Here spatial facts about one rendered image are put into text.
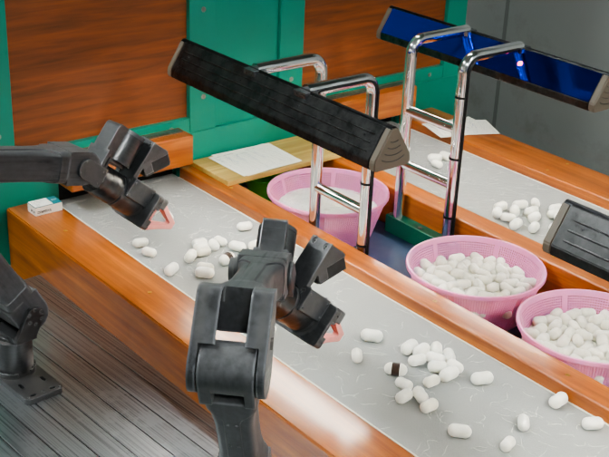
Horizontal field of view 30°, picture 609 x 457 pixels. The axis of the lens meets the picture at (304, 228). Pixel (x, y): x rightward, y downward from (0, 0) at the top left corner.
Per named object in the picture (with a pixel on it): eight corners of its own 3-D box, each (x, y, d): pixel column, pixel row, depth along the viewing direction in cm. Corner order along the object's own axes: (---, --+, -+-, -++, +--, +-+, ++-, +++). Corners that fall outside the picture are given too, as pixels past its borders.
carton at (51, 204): (35, 217, 229) (34, 208, 229) (27, 210, 232) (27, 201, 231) (62, 209, 233) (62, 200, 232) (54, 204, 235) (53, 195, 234)
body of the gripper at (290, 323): (300, 286, 171) (272, 267, 166) (344, 313, 164) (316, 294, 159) (277, 323, 171) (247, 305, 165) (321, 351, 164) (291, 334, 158)
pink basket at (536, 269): (511, 358, 204) (517, 311, 200) (378, 317, 215) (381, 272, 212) (559, 299, 225) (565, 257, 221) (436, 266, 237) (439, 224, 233)
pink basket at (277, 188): (380, 261, 237) (383, 220, 233) (255, 248, 241) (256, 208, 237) (391, 211, 261) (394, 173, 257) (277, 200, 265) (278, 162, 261)
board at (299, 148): (227, 187, 248) (227, 181, 247) (189, 165, 258) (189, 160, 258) (343, 157, 267) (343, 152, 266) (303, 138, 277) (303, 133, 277)
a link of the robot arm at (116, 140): (123, 131, 201) (79, 101, 191) (155, 145, 195) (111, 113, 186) (91, 189, 199) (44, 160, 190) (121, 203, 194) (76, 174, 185)
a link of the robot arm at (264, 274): (236, 242, 156) (189, 293, 126) (302, 247, 155) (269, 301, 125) (232, 328, 158) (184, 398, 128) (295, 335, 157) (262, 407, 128)
